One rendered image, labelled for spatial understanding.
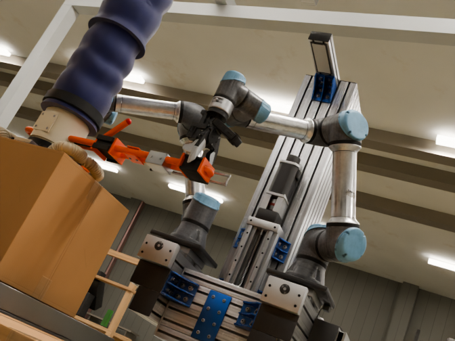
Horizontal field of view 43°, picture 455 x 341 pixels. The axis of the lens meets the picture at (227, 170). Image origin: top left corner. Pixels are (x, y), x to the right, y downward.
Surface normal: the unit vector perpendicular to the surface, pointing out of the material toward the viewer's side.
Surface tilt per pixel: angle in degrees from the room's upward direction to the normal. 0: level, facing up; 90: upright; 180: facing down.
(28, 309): 90
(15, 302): 90
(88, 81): 73
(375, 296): 90
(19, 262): 90
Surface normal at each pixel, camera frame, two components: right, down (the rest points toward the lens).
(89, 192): 0.86, 0.19
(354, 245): 0.48, 0.00
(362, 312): -0.27, -0.48
